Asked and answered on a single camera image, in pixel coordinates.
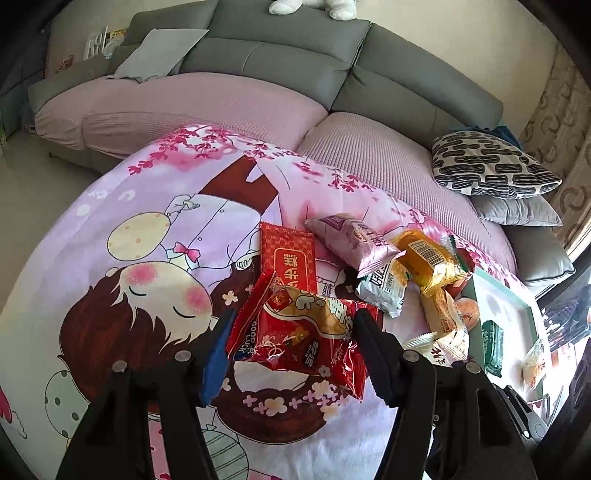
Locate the printed cartoon blanket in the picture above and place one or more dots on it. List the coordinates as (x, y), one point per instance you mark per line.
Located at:
(115, 258)

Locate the grey white plush dog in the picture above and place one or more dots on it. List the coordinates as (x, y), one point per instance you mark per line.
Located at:
(314, 7)

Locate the blue cloth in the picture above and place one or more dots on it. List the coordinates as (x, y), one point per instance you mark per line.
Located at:
(505, 134)

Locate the white packet black characters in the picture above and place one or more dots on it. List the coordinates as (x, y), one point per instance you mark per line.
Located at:
(422, 344)

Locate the flat red snack packet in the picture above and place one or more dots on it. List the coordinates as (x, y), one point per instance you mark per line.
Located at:
(288, 254)

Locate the light grey flat cushion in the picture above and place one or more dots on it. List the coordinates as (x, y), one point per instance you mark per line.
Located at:
(157, 53)

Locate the grey sofa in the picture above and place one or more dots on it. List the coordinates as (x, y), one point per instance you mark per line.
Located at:
(277, 46)

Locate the dark green snack packet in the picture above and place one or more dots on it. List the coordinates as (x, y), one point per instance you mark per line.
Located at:
(493, 346)

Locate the pink swiss roll packet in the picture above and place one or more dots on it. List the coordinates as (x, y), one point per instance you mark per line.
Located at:
(351, 240)

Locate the black white patterned cushion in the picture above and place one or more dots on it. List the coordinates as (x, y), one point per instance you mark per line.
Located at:
(489, 164)

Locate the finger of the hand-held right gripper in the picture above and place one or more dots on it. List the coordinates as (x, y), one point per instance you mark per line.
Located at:
(524, 413)

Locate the yellow snack packet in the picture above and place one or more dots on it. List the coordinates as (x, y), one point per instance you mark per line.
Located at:
(427, 261)

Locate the red green snack packet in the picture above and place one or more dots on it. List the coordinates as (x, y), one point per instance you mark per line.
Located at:
(461, 254)

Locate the patterned beige curtain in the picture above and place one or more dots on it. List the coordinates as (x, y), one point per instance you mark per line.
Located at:
(561, 138)

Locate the white green snack packet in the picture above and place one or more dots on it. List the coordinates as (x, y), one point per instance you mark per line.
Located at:
(383, 288)

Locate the orange jelly cup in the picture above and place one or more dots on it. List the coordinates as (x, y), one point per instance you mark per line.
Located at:
(468, 314)

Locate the pink sofa cover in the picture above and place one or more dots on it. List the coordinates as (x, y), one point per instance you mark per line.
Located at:
(207, 101)

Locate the pale yellow cake packet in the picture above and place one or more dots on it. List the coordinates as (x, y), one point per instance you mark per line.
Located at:
(533, 362)

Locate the green rimmed box tray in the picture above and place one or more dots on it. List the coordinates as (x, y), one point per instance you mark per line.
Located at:
(503, 300)

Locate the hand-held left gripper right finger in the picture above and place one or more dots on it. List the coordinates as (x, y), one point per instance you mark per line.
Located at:
(376, 355)

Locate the large red snack packet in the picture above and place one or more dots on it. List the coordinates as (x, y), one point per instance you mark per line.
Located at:
(295, 341)

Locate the pale bread packet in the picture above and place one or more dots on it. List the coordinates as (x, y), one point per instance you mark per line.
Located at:
(443, 318)

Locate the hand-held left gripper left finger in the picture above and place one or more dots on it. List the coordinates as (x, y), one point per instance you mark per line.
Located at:
(217, 364)

